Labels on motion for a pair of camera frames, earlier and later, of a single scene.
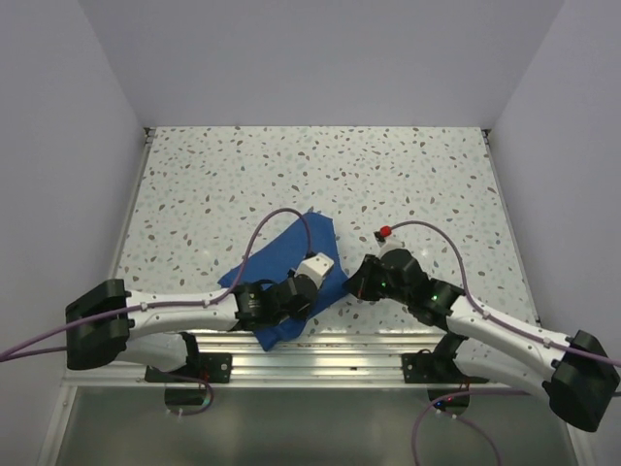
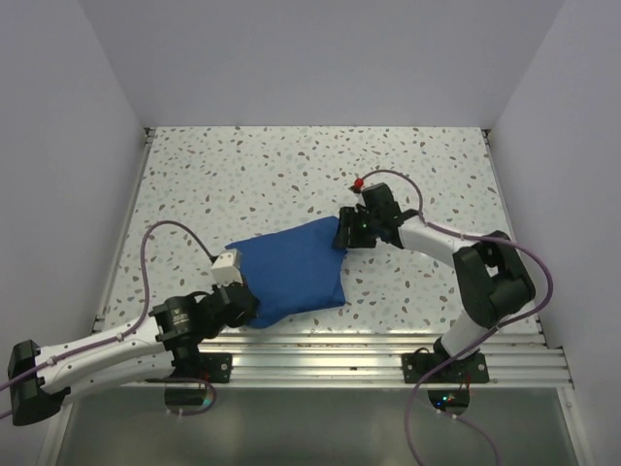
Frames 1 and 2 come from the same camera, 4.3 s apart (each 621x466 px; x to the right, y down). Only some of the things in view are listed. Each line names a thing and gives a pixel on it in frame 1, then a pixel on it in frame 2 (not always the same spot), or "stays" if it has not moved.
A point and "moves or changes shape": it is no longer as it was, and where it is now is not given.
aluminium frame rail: x=332 y=359 stays
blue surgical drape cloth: x=314 y=235 moves or changes shape
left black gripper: x=303 y=313 -> x=248 y=314
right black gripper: x=359 y=283 -> x=346 y=235
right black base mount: x=438 y=367 stays
